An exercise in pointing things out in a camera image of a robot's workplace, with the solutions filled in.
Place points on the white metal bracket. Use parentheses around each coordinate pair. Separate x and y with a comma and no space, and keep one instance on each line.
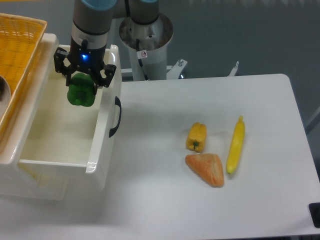
(234,70)

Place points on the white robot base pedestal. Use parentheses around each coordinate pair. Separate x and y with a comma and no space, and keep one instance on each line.
(147,46)

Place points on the open upper white drawer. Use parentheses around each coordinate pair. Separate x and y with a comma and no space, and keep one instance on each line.
(81,134)

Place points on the yellow banana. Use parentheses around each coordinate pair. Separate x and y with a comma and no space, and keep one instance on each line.
(236,146)

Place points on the green bell pepper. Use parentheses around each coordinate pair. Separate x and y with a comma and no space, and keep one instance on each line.
(81,90)

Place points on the yellow woven basket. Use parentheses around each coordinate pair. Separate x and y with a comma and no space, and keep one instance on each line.
(20,37)

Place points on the black drawer handle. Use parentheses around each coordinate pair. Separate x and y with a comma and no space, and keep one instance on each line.
(117,117)

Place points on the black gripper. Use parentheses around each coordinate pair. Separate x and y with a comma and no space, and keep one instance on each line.
(83,61)

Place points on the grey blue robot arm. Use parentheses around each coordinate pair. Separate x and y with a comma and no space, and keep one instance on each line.
(90,28)

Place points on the white drawer cabinet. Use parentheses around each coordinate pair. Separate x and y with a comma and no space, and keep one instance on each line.
(24,151)

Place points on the black object at table edge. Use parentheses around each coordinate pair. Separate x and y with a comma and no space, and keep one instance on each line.
(314,209)

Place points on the orange triangular bread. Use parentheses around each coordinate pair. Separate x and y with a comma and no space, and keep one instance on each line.
(208,167)

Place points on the yellow bell pepper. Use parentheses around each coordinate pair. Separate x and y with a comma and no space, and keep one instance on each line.
(196,139)

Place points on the white bowl in basket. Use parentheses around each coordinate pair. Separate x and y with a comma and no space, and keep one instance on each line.
(5,96)

